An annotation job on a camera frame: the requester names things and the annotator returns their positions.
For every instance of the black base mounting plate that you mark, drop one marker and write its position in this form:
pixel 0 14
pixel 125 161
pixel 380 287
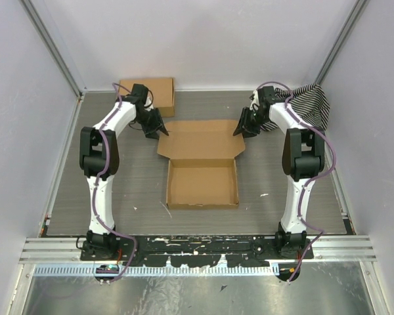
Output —
pixel 190 251

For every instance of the left aluminium corner post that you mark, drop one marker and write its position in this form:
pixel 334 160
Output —
pixel 51 46

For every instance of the aluminium front rail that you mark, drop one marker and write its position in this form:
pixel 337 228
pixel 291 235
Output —
pixel 326 249

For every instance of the white slotted cable duct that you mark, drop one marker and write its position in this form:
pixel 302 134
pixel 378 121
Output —
pixel 144 271

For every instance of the aluminium corner post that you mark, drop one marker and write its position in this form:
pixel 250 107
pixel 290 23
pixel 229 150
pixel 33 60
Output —
pixel 51 46
pixel 343 35

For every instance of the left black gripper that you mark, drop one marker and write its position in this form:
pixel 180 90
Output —
pixel 150 131

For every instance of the cardboard box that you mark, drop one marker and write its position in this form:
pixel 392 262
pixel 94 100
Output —
pixel 202 170
pixel 163 89

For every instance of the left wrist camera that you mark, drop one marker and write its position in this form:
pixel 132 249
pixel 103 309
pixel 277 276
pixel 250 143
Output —
pixel 140 92

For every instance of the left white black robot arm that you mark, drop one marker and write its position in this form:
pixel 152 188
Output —
pixel 99 160

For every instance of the right aluminium corner post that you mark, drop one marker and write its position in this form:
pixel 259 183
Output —
pixel 343 35

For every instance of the black white striped cloth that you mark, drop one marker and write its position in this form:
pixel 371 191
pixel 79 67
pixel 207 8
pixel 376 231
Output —
pixel 311 104

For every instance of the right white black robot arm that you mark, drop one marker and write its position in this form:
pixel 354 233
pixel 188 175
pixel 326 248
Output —
pixel 302 162

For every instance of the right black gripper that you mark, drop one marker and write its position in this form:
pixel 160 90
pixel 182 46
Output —
pixel 239 128

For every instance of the folded closed cardboard box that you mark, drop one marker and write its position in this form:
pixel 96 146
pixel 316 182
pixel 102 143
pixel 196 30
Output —
pixel 163 89

